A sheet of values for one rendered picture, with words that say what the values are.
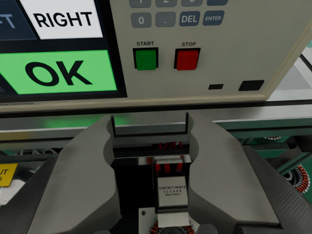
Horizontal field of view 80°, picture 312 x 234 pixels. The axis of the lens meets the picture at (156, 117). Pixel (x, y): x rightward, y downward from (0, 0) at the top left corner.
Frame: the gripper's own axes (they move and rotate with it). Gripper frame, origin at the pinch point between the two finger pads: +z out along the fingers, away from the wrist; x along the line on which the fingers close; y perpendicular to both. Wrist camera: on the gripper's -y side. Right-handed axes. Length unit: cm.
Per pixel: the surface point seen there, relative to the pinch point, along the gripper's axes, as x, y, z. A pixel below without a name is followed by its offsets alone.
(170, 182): 3.2, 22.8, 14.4
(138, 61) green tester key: -0.8, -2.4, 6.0
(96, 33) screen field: -4.0, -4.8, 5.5
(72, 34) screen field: -5.9, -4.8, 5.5
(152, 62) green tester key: 0.4, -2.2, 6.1
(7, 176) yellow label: -17.7, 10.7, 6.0
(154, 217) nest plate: -0.2, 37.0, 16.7
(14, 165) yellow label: -17.3, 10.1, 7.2
